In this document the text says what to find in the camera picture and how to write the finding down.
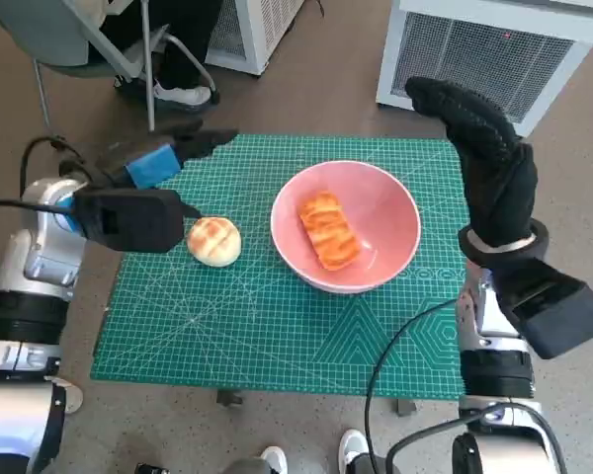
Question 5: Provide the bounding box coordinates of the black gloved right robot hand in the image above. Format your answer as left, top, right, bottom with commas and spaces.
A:
404, 76, 540, 248

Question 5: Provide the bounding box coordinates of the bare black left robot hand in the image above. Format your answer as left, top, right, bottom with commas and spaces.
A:
58, 120, 239, 192

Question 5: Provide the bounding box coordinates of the pink bowl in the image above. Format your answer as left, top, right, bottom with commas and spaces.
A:
270, 160, 421, 295

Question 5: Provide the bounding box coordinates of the striped oblong toy bread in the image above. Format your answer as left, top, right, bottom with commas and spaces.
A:
296, 191, 362, 272

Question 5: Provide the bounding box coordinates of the round toy bread bun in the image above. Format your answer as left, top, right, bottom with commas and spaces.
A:
186, 215, 242, 269

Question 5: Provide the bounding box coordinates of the seated person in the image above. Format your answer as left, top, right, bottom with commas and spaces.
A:
98, 0, 223, 111

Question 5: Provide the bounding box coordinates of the large white mesh-front unit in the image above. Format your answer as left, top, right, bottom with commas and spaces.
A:
375, 0, 593, 137

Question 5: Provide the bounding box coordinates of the small white mesh-front unit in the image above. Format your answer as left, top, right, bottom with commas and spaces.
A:
205, 0, 310, 76

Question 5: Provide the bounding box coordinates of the grey office chair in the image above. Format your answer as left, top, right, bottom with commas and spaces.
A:
0, 0, 218, 132

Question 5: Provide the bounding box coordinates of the green cutting mat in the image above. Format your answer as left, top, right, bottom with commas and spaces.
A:
89, 132, 468, 399

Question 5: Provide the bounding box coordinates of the person's shoe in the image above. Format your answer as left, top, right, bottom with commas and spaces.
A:
58, 383, 85, 416
259, 446, 288, 474
338, 429, 372, 474

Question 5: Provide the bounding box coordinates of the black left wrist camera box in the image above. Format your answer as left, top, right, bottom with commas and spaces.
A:
72, 187, 185, 254

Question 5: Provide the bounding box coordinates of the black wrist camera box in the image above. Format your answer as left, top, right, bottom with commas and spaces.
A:
72, 187, 185, 254
496, 256, 593, 360

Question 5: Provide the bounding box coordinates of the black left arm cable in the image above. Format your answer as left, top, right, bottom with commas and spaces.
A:
19, 136, 93, 198
0, 198, 78, 277

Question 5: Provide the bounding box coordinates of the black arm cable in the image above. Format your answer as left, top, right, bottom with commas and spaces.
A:
384, 404, 570, 474
364, 298, 459, 474
19, 136, 93, 198
0, 198, 78, 277

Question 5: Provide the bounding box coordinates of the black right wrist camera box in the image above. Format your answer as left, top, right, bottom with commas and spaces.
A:
496, 256, 593, 360

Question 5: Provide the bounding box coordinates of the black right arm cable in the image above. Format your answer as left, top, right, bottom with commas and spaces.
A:
384, 404, 570, 474
364, 298, 459, 474

